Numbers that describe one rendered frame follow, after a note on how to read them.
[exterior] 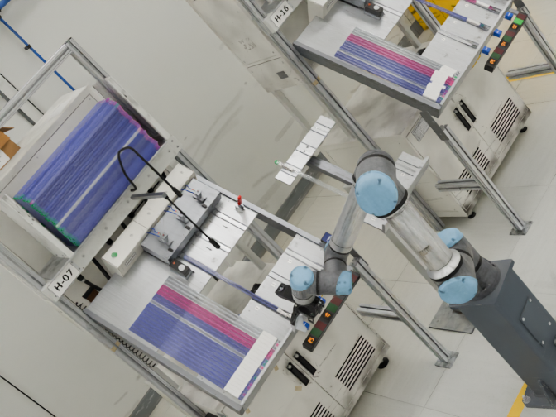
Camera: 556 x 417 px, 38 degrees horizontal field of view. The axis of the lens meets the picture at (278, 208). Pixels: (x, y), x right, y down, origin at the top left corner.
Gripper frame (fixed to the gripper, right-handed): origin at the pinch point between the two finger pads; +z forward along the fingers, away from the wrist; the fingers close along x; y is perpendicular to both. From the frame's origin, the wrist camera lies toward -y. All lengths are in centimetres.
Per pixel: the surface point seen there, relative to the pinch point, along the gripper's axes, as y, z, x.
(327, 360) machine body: 3, 61, 7
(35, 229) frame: -92, -21, -27
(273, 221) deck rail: -33.2, 9.7, 30.0
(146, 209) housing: -75, 2, 7
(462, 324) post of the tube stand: 43, 64, 51
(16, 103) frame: -120, -40, 4
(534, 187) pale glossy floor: 40, 68, 130
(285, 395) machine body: -3, 55, -16
